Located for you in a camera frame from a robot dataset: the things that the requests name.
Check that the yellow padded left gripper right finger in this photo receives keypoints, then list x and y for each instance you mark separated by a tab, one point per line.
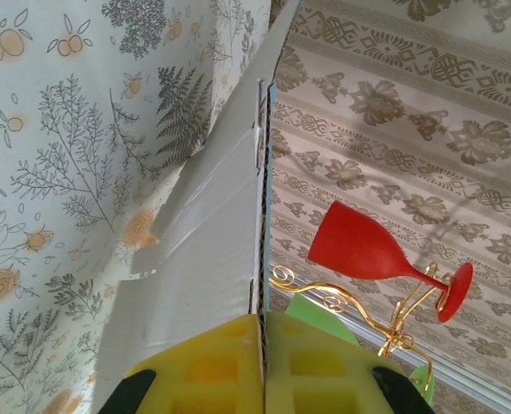
324	379

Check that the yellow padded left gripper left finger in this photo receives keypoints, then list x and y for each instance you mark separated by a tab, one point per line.
203	379

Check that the teal and white paper box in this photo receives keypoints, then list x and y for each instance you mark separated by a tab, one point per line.
220	215

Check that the green plastic goblet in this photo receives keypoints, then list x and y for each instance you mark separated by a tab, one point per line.
311	315

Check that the red plastic goblet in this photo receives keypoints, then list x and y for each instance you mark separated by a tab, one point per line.
354	246

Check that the floral table cloth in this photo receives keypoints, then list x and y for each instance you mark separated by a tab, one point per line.
65	129

